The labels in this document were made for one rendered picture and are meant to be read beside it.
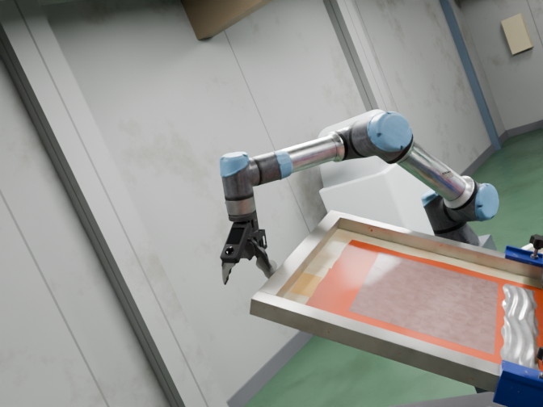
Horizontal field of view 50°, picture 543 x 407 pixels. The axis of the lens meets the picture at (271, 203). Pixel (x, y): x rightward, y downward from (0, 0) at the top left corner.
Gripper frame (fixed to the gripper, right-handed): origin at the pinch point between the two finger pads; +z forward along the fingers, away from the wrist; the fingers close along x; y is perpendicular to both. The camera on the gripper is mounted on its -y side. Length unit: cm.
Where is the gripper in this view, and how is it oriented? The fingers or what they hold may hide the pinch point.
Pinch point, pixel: (249, 287)
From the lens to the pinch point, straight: 153.7
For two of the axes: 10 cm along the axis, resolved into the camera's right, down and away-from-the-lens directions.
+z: 1.3, 9.5, 2.7
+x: -9.2, 0.1, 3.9
